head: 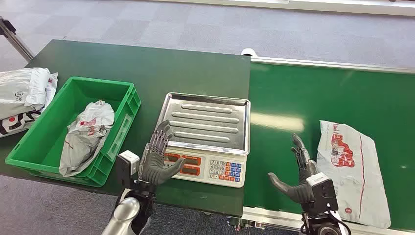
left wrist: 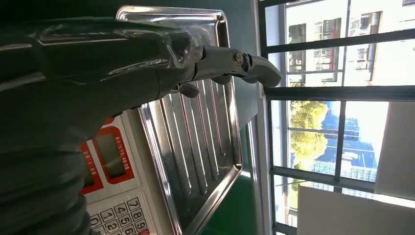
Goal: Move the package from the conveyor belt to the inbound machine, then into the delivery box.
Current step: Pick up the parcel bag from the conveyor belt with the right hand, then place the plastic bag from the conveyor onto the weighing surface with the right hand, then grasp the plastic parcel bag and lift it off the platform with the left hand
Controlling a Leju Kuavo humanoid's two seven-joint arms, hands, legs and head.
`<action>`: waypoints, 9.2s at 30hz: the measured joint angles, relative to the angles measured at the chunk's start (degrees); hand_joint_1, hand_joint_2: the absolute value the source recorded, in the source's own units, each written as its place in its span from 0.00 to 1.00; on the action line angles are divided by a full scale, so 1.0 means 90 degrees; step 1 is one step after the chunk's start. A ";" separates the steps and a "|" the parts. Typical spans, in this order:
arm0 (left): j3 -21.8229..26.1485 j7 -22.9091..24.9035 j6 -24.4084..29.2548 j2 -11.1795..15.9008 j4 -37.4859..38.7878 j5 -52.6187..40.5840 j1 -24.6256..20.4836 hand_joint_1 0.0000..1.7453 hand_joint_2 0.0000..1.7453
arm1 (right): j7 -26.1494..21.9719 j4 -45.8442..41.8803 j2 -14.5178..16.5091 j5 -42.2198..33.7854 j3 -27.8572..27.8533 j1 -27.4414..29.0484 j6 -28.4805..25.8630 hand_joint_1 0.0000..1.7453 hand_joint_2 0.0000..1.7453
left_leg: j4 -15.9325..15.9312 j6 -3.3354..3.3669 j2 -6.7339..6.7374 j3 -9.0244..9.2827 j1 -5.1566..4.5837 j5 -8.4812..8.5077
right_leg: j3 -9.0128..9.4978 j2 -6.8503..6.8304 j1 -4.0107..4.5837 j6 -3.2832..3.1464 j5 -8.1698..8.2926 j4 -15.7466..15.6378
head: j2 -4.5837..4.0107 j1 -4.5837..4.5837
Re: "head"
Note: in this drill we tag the crumpled grey mailer package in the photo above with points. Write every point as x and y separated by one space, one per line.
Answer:
86 136

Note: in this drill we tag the metal conveyor bracket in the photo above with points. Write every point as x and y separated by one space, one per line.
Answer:
246 223

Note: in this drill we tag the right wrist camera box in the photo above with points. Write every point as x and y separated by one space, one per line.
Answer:
324 194

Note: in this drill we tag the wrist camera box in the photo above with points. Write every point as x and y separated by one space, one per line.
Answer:
126 167
324 194

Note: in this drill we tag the grey mailer package with logo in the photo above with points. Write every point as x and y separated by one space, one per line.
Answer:
14 94

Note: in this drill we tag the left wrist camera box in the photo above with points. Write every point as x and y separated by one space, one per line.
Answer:
126 167

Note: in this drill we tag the electronic scale with steel tray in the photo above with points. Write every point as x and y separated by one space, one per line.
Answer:
207 120

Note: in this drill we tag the white mailer package black print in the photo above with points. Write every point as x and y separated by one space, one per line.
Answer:
14 125

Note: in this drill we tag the white mailer package red print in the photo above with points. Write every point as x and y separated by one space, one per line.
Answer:
353 175

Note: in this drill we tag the plain white mailer package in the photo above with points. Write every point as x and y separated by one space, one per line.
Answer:
40 84

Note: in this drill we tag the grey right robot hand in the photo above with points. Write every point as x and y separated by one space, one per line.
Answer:
300 191

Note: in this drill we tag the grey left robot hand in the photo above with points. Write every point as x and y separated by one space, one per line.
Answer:
154 165

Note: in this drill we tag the green conveyor belt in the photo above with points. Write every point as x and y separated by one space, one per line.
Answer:
324 94

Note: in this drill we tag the green plastic crate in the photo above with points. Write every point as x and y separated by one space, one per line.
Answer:
48 139

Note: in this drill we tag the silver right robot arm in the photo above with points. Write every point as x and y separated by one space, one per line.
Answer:
319 227

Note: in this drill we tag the metal stand pole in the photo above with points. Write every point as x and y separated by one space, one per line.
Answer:
14 37

